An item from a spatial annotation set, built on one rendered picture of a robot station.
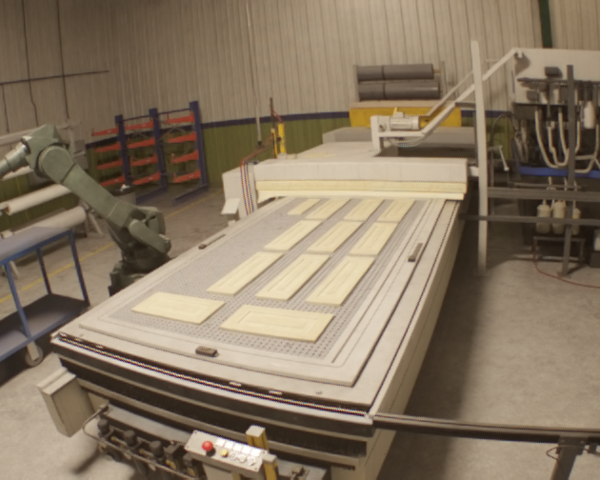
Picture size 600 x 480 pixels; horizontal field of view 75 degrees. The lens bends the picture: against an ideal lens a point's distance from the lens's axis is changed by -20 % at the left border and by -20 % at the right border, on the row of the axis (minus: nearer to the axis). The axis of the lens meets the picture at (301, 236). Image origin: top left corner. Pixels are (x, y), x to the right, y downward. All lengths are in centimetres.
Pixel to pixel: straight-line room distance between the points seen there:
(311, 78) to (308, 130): 108
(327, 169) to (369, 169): 43
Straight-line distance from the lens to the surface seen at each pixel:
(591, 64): 549
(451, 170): 449
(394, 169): 458
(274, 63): 969
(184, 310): 260
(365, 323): 228
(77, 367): 271
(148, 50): 1165
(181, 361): 220
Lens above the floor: 196
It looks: 18 degrees down
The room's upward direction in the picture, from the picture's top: 6 degrees counter-clockwise
